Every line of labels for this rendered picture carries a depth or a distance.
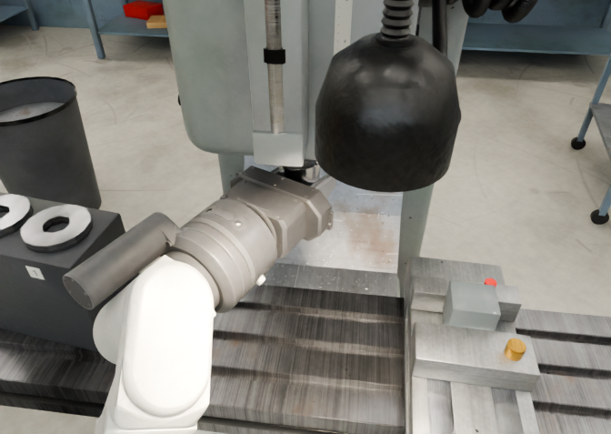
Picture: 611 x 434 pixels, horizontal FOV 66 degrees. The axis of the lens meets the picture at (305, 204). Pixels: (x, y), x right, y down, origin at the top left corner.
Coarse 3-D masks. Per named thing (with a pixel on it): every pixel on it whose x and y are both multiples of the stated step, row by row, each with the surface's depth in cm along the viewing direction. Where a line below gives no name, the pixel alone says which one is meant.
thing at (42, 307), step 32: (0, 192) 74; (0, 224) 66; (32, 224) 66; (64, 224) 68; (96, 224) 68; (0, 256) 63; (32, 256) 63; (64, 256) 63; (0, 288) 68; (32, 288) 66; (64, 288) 64; (0, 320) 74; (32, 320) 72; (64, 320) 69
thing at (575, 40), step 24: (24, 0) 462; (96, 24) 404; (120, 24) 423; (144, 24) 423; (480, 24) 423; (504, 24) 423; (600, 24) 416; (96, 48) 413; (480, 48) 376; (504, 48) 374; (528, 48) 374; (552, 48) 374; (576, 48) 374; (600, 48) 374
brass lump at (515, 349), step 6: (510, 342) 59; (516, 342) 59; (522, 342) 59; (510, 348) 58; (516, 348) 58; (522, 348) 58; (510, 354) 59; (516, 354) 58; (522, 354) 58; (516, 360) 59
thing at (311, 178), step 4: (280, 168) 53; (320, 168) 53; (280, 172) 53; (284, 172) 52; (316, 172) 52; (320, 172) 54; (284, 176) 53; (288, 176) 52; (292, 176) 52; (296, 176) 52; (300, 176) 52; (304, 176) 52; (308, 176) 52; (312, 176) 52; (316, 176) 53; (320, 176) 54; (296, 180) 52; (300, 180) 52; (304, 180) 52; (308, 180) 52; (312, 180) 53; (316, 180) 53; (304, 184) 52; (308, 184) 53; (312, 184) 53
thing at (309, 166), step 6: (306, 162) 52; (312, 162) 52; (282, 168) 52; (288, 168) 52; (294, 168) 51; (300, 168) 51; (306, 168) 51; (312, 168) 52; (318, 168) 53; (294, 174) 52; (300, 174) 52; (306, 174) 52
